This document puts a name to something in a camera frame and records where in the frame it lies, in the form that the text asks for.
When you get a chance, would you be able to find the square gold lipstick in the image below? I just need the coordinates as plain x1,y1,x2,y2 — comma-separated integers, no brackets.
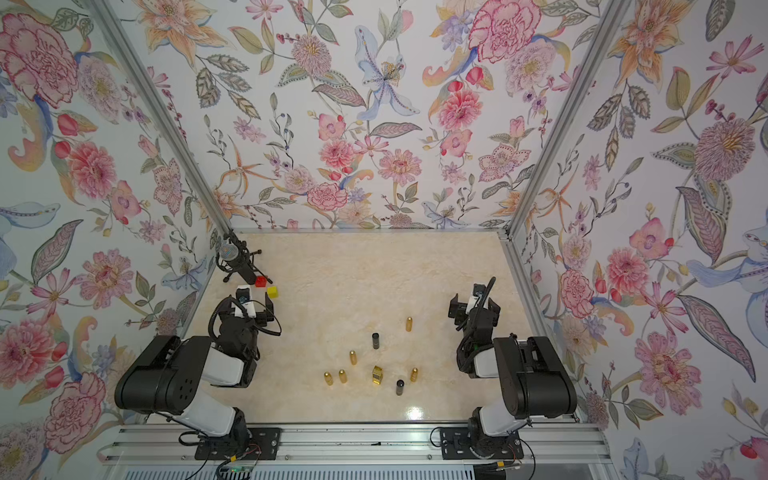
371,365,383,385

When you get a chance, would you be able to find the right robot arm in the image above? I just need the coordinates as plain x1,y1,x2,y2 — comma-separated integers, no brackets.
438,278,577,461

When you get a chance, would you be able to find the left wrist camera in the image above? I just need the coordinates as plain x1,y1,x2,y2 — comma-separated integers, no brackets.
235,286,252,305

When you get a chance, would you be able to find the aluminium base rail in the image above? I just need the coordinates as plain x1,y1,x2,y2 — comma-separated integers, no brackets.
97,421,618,479

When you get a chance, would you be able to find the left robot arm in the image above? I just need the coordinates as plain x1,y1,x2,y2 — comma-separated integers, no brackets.
114,288,282,462

